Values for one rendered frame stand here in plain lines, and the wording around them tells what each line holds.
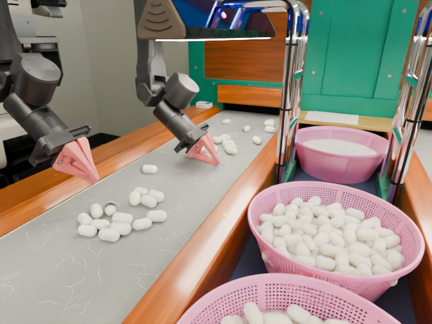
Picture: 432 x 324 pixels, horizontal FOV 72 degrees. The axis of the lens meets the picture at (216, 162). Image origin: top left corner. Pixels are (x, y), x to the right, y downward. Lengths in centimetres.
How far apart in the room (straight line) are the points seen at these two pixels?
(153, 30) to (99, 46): 257
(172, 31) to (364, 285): 44
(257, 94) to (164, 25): 76
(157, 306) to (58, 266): 19
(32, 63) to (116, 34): 235
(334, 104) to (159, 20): 86
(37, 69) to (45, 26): 240
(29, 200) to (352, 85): 105
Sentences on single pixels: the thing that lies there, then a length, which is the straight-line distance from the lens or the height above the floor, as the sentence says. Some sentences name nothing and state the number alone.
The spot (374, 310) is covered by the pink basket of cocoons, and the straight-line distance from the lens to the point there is 40.
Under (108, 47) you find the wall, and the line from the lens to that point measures 298.
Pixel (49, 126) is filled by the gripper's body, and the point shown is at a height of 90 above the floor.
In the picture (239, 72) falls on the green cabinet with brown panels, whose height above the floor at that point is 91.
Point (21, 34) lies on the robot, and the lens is 117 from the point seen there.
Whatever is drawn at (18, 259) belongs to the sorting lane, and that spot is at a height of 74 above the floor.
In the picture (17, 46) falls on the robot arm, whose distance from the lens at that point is 66.
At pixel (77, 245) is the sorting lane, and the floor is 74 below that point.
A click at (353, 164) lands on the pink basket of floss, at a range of 84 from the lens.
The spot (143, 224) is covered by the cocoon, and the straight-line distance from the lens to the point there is 52.
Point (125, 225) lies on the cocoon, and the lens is 52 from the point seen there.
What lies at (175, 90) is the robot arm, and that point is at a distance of 70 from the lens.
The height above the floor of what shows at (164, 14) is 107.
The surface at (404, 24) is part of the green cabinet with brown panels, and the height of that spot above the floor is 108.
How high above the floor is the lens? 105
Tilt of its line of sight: 23 degrees down
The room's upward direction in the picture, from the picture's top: straight up
